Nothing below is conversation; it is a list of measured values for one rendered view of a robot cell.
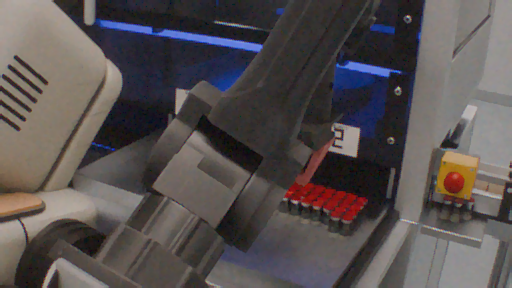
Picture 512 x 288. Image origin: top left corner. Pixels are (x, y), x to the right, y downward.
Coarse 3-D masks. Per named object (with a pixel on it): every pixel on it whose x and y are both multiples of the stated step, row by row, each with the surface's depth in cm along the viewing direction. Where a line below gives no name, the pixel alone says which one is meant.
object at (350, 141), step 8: (344, 128) 124; (352, 128) 123; (336, 136) 125; (344, 136) 124; (352, 136) 124; (336, 144) 126; (344, 144) 125; (352, 144) 124; (344, 152) 125; (352, 152) 125
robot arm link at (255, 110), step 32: (320, 0) 42; (352, 0) 41; (288, 32) 43; (320, 32) 42; (256, 64) 44; (288, 64) 43; (320, 64) 43; (192, 96) 47; (224, 96) 46; (256, 96) 45; (288, 96) 44; (192, 128) 47; (224, 128) 46; (256, 128) 45; (288, 128) 45; (160, 160) 47; (288, 160) 46; (256, 192) 46; (224, 224) 47; (256, 224) 46
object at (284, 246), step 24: (384, 216) 120; (264, 240) 113; (288, 240) 113; (312, 240) 114; (336, 240) 114; (360, 240) 115; (216, 264) 100; (240, 264) 105; (264, 264) 105; (288, 264) 106; (312, 264) 106; (336, 264) 106
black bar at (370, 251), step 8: (392, 216) 121; (384, 224) 118; (392, 224) 119; (384, 232) 115; (376, 240) 112; (368, 248) 109; (376, 248) 109; (360, 256) 106; (368, 256) 106; (360, 264) 103; (368, 264) 106; (352, 272) 101; (360, 272) 101; (344, 280) 99; (352, 280) 99
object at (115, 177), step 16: (144, 144) 148; (96, 160) 132; (112, 160) 137; (128, 160) 142; (144, 160) 143; (80, 176) 125; (96, 176) 133; (112, 176) 133; (128, 176) 134; (96, 192) 124; (112, 192) 122; (128, 192) 120
